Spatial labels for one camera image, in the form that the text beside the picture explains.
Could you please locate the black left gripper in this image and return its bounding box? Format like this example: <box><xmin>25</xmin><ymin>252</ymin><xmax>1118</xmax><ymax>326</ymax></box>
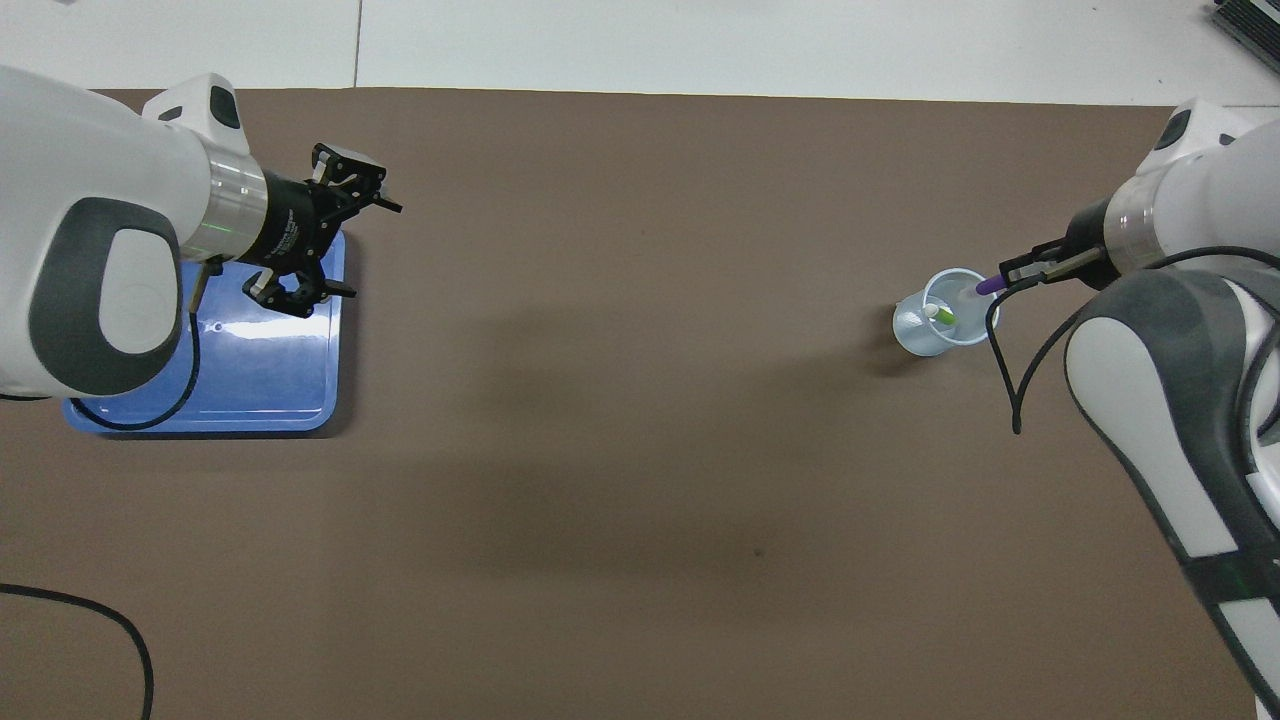
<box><xmin>240</xmin><ymin>142</ymin><xmax>405</xmax><ymax>320</ymax></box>

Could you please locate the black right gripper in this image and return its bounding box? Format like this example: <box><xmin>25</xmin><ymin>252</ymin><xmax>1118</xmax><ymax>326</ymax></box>
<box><xmin>999</xmin><ymin>198</ymin><xmax>1121</xmax><ymax>293</ymax></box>

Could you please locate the translucent plastic cup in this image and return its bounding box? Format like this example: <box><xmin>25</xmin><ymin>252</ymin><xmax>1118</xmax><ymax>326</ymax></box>
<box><xmin>892</xmin><ymin>268</ymin><xmax>1001</xmax><ymax>358</ymax></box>

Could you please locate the blue plastic tray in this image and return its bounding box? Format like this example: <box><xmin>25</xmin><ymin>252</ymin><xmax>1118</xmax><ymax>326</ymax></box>
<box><xmin>62</xmin><ymin>228</ymin><xmax>347</xmax><ymax>436</ymax></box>

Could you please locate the grey ribbed device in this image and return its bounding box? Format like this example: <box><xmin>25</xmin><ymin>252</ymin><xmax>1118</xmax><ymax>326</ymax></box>
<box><xmin>1212</xmin><ymin>0</ymin><xmax>1280</xmax><ymax>76</ymax></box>

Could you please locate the brown table mat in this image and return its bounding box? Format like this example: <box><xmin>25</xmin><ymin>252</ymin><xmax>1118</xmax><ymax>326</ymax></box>
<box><xmin>0</xmin><ymin>88</ymin><xmax>1259</xmax><ymax>720</ymax></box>

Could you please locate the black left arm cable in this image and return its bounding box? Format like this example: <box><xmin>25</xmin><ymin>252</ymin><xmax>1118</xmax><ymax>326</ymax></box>
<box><xmin>0</xmin><ymin>258</ymin><xmax>208</xmax><ymax>720</ymax></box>

